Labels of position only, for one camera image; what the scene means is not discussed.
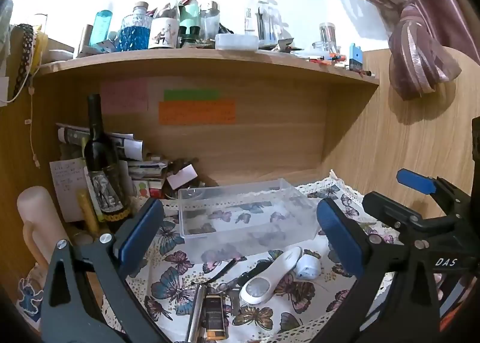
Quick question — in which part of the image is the stack of small boxes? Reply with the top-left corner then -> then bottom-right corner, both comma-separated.
127,155 -> 170,200

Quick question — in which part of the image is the pale pink pitcher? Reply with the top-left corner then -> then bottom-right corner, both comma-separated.
17,186 -> 71,266

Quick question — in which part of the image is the black and gold lighter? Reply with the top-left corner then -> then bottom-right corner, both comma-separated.
204,292 -> 230,341

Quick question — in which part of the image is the flat white plastic container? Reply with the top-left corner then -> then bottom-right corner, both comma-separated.
215,33 -> 260,51

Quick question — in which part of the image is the black lace ribbon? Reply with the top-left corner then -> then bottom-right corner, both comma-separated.
12,23 -> 35,98

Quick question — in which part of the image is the mauve striped curtain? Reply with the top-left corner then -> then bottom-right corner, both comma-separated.
320,0 -> 480,101

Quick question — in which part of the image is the dark wine bottle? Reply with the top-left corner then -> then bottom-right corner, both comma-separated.
83,94 -> 127,222

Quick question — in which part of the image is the teal plastic bottle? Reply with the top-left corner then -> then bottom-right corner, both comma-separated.
89,9 -> 113,47

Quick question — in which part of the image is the blue cartoon sticker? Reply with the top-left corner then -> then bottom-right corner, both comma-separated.
17,277 -> 44,320

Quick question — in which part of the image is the beige cord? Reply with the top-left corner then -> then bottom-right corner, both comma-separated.
27,77 -> 42,170

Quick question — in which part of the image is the clear plastic box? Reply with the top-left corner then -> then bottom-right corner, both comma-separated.
178,178 -> 322,245

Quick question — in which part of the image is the blue faceted glass bottle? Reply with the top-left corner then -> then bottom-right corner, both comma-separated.
119,2 -> 153,52

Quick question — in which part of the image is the green sticky note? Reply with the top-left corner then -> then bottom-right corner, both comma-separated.
164,89 -> 220,101

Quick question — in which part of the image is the clear labelled glass bottle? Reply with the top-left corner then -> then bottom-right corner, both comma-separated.
148,0 -> 181,50

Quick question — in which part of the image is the wooden shelf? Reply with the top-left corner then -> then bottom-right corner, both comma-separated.
34,46 -> 380,86

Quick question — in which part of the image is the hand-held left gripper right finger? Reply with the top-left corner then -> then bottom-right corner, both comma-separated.
311,198 -> 441,343

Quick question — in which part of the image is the orange sticky note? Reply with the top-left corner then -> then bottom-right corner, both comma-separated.
158,100 -> 236,125

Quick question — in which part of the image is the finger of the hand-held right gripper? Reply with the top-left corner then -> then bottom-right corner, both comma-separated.
397,168 -> 471,214
362,191 -> 432,244

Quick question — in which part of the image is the green pump bottle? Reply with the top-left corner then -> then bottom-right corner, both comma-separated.
179,0 -> 202,37

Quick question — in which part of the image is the clear jar of sticks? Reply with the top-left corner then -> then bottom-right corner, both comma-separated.
318,22 -> 337,52

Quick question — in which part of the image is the toothbrush blister pack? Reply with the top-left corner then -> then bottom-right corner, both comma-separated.
244,0 -> 283,46

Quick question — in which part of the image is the cardboard tube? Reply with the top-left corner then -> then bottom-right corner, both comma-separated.
78,24 -> 94,56

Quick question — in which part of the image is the clear jar silver lid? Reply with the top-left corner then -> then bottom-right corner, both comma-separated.
200,1 -> 220,41

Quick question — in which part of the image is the white paper card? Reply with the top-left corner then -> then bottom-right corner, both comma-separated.
166,164 -> 199,190

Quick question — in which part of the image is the handwritten paper note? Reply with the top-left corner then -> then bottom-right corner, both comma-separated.
49,158 -> 91,222

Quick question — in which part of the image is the person's right hand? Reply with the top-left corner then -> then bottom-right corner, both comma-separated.
434,273 -> 456,300

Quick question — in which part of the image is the blue plastic block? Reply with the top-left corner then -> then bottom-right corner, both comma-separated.
349,43 -> 364,71

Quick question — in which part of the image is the butterfly print tablecloth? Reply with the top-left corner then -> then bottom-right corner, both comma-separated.
73,170 -> 406,343

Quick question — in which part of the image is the silver metal cylinder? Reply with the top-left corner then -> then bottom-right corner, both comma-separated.
186,285 -> 208,343

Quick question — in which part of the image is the white handheld device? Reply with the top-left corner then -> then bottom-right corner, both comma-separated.
239,246 -> 303,305

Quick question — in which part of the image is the yellow candle stick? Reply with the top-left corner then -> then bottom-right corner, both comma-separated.
77,191 -> 100,233

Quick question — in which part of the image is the rolled magazine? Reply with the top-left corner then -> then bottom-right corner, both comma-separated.
56,123 -> 145,161

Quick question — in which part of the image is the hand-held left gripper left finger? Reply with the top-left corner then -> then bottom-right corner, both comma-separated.
40,197 -> 166,343

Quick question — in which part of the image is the pink sticky note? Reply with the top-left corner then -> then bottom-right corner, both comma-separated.
100,78 -> 149,114

